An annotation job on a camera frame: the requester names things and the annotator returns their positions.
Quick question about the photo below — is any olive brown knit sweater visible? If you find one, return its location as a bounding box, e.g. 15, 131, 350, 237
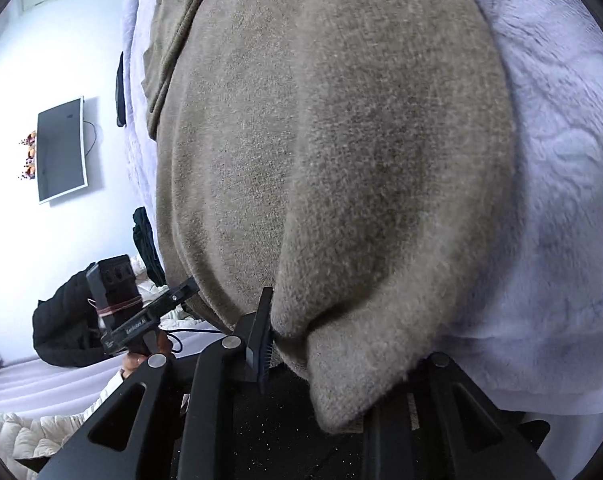
143, 0, 514, 432

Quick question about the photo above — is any person's left hand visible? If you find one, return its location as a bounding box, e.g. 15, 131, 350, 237
120, 331, 176, 380

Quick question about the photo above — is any black cloth at bedside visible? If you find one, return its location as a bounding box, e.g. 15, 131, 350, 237
132, 207, 167, 286

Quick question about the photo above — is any black jacket on bed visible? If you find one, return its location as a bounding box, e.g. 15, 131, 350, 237
32, 270, 108, 367

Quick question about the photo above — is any lavender textured bedspread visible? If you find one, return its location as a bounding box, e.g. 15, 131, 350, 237
118, 0, 603, 417

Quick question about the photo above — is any white puffer jacket sleeve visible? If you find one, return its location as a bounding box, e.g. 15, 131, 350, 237
0, 372, 124, 479

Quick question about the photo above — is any black cable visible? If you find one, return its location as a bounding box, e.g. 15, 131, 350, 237
158, 326, 230, 356

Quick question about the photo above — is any black camera box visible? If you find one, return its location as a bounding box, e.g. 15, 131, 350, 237
86, 255, 143, 330

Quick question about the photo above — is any wall mounted monitor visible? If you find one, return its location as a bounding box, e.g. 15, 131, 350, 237
36, 98, 88, 204

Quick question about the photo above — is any colourful wall decoration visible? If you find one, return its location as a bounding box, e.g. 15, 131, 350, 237
20, 131, 36, 180

